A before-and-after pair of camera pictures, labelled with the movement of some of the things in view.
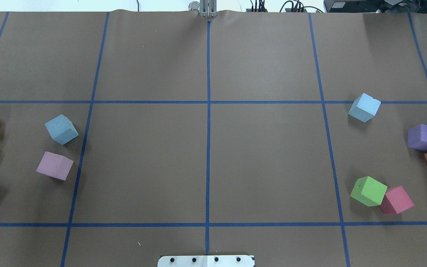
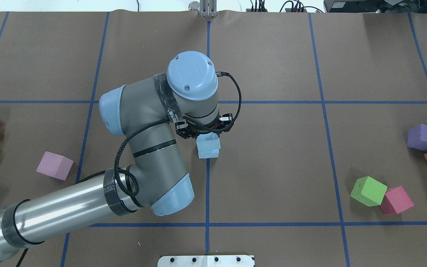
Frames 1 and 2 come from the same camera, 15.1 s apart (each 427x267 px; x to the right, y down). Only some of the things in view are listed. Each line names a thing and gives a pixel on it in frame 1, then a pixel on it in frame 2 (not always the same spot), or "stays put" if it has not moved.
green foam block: x=368 y=191 stays put
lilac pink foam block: x=55 y=165 stays put
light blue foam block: x=365 y=108 → x=208 y=145
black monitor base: x=413 y=6 stays put
